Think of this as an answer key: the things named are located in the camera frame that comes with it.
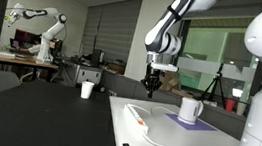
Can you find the dark equipment box orange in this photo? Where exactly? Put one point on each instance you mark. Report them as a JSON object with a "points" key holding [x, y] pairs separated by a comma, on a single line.
{"points": [[55, 46]]}

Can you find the beige paper cup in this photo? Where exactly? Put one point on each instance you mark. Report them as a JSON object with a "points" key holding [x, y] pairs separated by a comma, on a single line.
{"points": [[240, 109]]}

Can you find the white power strip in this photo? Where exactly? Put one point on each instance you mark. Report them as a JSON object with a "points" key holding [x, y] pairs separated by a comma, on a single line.
{"points": [[135, 117]]}

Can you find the seated person white shirt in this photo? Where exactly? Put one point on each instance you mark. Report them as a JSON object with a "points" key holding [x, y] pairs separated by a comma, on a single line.
{"points": [[35, 48]]}

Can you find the white keyboard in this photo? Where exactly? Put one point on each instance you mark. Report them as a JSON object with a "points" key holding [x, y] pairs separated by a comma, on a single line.
{"points": [[5, 54]]}

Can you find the large open cardboard box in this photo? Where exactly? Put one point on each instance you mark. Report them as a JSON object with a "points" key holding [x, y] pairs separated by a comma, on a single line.
{"points": [[170, 83]]}

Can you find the white electric kettle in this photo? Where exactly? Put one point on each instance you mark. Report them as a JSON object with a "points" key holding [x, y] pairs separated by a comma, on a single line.
{"points": [[188, 110]]}

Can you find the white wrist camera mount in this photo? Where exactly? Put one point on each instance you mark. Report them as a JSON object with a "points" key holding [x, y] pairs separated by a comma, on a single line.
{"points": [[165, 67]]}

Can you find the black tripod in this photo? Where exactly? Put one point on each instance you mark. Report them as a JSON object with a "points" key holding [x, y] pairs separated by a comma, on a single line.
{"points": [[218, 77]]}

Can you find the purple rectangular mat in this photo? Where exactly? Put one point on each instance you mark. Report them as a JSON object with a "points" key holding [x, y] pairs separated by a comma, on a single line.
{"points": [[203, 126]]}

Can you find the white paper cup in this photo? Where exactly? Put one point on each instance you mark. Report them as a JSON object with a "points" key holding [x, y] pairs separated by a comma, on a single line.
{"points": [[87, 90]]}

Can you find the monitor with purple screen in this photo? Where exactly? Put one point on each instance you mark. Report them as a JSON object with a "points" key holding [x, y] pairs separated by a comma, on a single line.
{"points": [[24, 36]]}

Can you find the red cup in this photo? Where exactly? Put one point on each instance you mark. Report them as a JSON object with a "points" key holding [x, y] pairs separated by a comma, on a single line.
{"points": [[230, 105]]}

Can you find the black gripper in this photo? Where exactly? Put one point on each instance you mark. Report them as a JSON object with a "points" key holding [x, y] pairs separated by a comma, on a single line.
{"points": [[153, 75]]}

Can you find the grey window blinds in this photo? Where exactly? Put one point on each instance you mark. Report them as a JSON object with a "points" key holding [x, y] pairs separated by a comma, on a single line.
{"points": [[116, 31]]}

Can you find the white metal cabinet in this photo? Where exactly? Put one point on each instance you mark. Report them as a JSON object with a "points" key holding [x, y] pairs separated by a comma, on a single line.
{"points": [[88, 76]]}

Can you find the small cardboard box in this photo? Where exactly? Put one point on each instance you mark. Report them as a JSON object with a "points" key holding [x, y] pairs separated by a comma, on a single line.
{"points": [[116, 68]]}

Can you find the long wooden desk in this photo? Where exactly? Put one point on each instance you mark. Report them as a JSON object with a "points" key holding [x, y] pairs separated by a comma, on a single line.
{"points": [[5, 58]]}

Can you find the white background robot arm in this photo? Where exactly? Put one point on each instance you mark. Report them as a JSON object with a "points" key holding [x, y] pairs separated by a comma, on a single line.
{"points": [[46, 35]]}

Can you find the black monitor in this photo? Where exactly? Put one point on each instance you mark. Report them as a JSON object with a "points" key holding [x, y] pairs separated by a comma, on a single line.
{"points": [[97, 57]]}

